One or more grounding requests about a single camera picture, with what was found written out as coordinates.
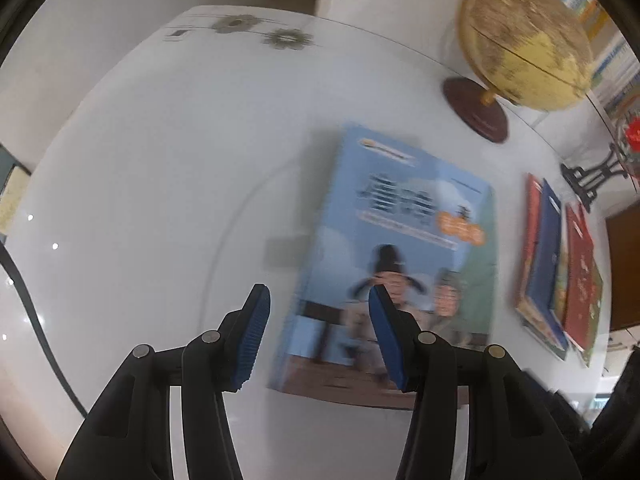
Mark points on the dark-framed cream board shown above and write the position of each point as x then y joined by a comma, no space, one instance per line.
12,200

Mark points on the light blue illustrated book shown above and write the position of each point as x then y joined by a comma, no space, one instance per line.
390,220

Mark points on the black ornate fan stand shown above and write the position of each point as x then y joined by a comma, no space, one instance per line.
590,180

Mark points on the green book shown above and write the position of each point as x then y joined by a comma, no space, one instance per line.
595,330

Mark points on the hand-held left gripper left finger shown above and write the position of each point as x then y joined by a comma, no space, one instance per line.
252,340

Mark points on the salmon red poet book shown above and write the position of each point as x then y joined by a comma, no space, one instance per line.
532,240

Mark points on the brown wooden cabinet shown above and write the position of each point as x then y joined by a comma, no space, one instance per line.
625,270

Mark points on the plain blue book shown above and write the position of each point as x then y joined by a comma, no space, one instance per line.
547,255

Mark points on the yellow globe on wooden base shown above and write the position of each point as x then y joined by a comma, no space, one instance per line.
525,45

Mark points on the dark red book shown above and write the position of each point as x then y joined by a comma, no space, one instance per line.
582,270

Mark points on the white bookshelf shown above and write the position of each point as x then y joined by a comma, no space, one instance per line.
390,0

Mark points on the row of pale blue books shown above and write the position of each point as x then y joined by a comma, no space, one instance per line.
620,75

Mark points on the yellow illustrated book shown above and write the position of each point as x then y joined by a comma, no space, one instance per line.
560,280

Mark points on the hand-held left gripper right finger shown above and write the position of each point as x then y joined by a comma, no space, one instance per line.
387,340

